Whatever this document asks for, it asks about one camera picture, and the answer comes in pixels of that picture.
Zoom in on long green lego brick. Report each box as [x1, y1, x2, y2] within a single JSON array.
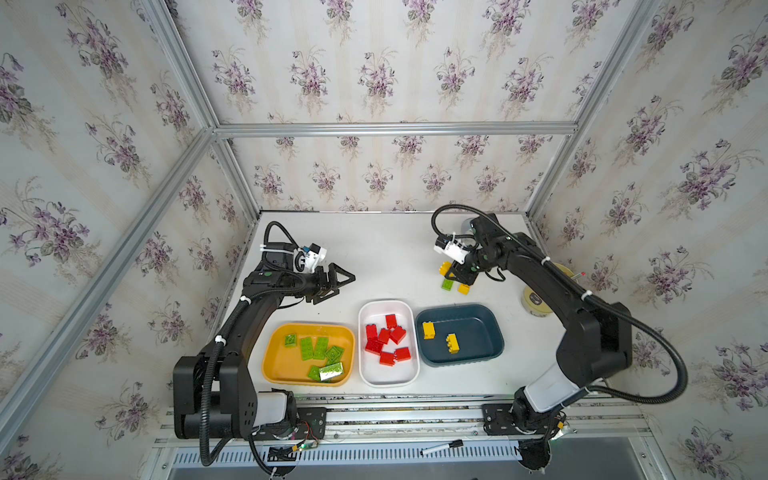
[[299, 337, 314, 361]]

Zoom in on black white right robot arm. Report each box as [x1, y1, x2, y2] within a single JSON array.
[[430, 204, 689, 436]]

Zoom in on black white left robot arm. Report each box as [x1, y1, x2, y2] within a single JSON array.
[[172, 221, 356, 467]]

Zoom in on small white alarm clock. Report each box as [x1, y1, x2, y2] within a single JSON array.
[[461, 218, 474, 234]]

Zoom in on dark teal plastic tray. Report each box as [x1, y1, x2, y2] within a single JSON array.
[[415, 303, 505, 368]]

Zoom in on yellow pen cup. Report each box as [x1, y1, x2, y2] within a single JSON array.
[[521, 263, 585, 318]]

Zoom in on white plastic tray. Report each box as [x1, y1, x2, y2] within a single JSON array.
[[358, 300, 421, 388]]

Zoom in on yellow plastic tray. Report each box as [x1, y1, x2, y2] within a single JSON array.
[[262, 323, 356, 386]]

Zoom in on black marker pen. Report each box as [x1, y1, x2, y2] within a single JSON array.
[[419, 439, 464, 457]]

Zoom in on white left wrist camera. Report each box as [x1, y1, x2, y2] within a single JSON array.
[[294, 243, 327, 274]]

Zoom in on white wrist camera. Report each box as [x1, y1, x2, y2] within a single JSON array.
[[434, 234, 476, 264], [294, 243, 327, 274]]

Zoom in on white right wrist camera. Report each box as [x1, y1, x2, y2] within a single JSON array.
[[434, 234, 476, 264]]

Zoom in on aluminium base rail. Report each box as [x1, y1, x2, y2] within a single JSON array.
[[152, 392, 655, 475]]

